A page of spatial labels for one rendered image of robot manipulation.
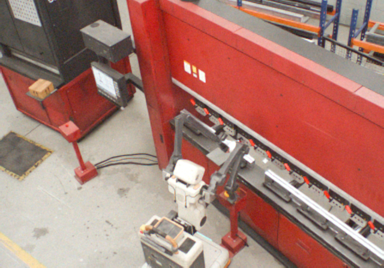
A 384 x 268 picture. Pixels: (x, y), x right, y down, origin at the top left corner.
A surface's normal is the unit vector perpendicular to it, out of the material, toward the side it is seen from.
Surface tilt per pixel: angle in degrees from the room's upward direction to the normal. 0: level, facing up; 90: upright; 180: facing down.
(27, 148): 0
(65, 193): 0
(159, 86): 90
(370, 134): 90
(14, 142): 0
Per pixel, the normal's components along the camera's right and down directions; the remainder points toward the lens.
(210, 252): -0.09, -0.74
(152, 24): 0.63, 0.47
